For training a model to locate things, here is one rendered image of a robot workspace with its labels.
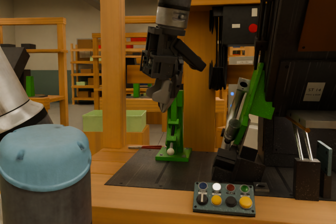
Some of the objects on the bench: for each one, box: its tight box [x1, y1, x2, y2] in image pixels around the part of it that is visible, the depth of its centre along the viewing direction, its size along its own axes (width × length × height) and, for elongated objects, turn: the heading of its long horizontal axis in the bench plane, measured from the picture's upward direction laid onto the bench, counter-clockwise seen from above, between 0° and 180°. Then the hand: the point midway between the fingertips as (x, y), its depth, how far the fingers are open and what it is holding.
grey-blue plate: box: [316, 141, 333, 199], centre depth 83 cm, size 10×2×14 cm
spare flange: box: [253, 182, 270, 193], centre depth 87 cm, size 6×4×1 cm
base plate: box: [104, 149, 336, 202], centre depth 101 cm, size 42×110×2 cm
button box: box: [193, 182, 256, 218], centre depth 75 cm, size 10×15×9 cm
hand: (166, 107), depth 75 cm, fingers closed
